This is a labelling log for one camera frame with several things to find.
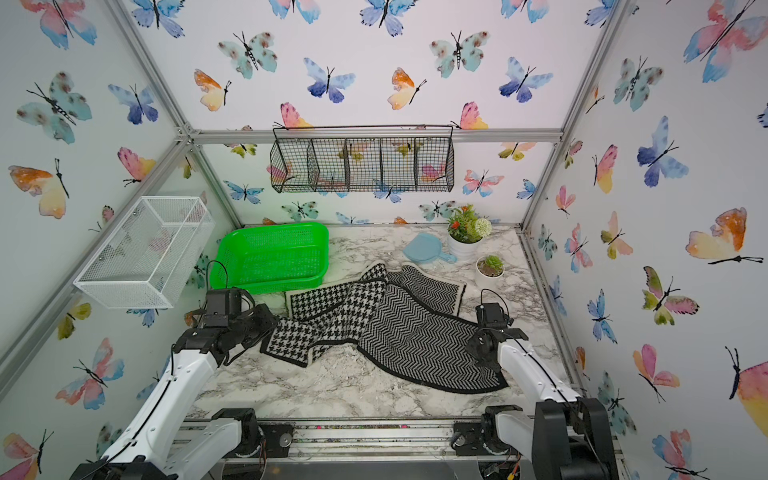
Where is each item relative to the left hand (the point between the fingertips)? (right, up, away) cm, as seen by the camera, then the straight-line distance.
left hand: (283, 314), depth 82 cm
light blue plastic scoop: (+43, +19, +33) cm, 57 cm away
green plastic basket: (-15, +15, +29) cm, 36 cm away
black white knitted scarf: (+34, -4, +6) cm, 34 cm away
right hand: (+56, -11, +5) cm, 57 cm away
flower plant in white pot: (+54, +24, +16) cm, 61 cm away
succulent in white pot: (+61, +11, +15) cm, 64 cm away
